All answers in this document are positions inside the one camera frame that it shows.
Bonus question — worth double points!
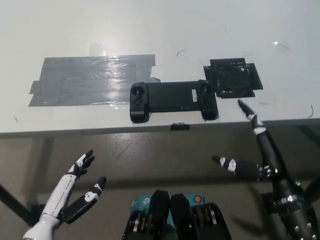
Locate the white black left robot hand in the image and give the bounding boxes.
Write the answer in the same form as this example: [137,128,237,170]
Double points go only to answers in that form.
[22,149,108,240]

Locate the large grey tape patch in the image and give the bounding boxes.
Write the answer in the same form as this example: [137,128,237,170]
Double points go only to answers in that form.
[27,54,162,108]

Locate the square black tape patch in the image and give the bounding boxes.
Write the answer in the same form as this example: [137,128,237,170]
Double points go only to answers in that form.
[203,57,264,99]

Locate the black diagonal table brace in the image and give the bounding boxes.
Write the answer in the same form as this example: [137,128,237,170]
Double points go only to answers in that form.
[0,183,35,226]

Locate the teal box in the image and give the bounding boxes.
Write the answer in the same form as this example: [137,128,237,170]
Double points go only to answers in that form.
[130,192,206,227]

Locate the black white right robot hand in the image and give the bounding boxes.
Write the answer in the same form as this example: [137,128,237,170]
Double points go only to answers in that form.
[211,99,305,205]

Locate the black game controller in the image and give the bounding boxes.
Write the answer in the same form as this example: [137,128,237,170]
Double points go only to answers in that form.
[129,79,220,125]

